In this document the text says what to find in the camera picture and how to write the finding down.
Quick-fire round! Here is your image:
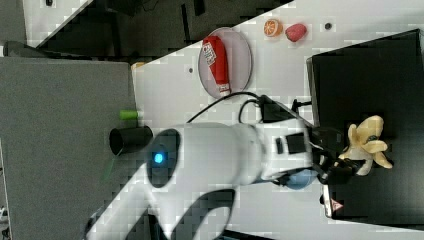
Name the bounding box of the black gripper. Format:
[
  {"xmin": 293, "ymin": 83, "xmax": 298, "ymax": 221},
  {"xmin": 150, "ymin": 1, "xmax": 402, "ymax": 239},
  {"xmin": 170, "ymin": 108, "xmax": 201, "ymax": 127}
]
[{"xmin": 308, "ymin": 127, "xmax": 365, "ymax": 184}]

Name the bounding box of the peeled banana toy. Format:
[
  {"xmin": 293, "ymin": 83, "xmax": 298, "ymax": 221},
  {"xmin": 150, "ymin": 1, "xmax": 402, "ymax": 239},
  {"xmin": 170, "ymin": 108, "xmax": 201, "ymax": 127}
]
[{"xmin": 339, "ymin": 115, "xmax": 393, "ymax": 176}]

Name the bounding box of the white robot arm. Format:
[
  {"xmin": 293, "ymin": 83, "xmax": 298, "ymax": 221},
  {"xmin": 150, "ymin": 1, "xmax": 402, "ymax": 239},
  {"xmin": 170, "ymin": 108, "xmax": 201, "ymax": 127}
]
[{"xmin": 84, "ymin": 118, "xmax": 357, "ymax": 240}]

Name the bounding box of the black toaster oven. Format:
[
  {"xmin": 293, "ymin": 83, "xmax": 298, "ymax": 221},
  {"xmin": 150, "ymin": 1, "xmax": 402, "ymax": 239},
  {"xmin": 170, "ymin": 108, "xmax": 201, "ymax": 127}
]
[{"xmin": 307, "ymin": 29, "xmax": 423, "ymax": 230}]

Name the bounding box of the blue cup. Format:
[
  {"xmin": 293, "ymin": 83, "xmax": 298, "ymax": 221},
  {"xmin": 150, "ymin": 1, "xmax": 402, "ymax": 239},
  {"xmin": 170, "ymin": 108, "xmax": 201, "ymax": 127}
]
[{"xmin": 286, "ymin": 169, "xmax": 317, "ymax": 190}]

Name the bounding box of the red strawberry toy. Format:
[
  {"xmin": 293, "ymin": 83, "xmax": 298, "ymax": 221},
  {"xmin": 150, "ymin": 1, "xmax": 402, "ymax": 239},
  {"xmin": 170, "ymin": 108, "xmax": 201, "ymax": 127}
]
[{"xmin": 285, "ymin": 23, "xmax": 307, "ymax": 42}]

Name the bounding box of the grey round plate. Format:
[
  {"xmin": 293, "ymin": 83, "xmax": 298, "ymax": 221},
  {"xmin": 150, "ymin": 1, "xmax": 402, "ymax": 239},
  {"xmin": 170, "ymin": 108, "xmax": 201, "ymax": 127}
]
[{"xmin": 198, "ymin": 27, "xmax": 252, "ymax": 99}]

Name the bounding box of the orange slice toy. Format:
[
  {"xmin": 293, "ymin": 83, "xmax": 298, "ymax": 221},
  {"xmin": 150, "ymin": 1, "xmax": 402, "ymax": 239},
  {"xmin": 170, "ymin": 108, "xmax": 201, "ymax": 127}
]
[{"xmin": 263, "ymin": 19, "xmax": 283, "ymax": 37}]

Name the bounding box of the red ketchup bottle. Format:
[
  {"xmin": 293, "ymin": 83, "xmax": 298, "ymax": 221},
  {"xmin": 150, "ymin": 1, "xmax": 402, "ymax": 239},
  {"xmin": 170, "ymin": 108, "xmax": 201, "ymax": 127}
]
[{"xmin": 202, "ymin": 36, "xmax": 231, "ymax": 97}]

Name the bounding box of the grey partition panel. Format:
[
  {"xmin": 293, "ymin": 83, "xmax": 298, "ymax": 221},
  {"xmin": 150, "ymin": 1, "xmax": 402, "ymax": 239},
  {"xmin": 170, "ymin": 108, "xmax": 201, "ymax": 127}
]
[{"xmin": 1, "ymin": 57, "xmax": 135, "ymax": 240}]

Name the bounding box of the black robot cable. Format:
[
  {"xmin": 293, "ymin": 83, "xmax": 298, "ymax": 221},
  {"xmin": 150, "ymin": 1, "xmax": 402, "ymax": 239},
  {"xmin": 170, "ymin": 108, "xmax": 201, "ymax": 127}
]
[{"xmin": 185, "ymin": 91, "xmax": 314, "ymax": 125}]

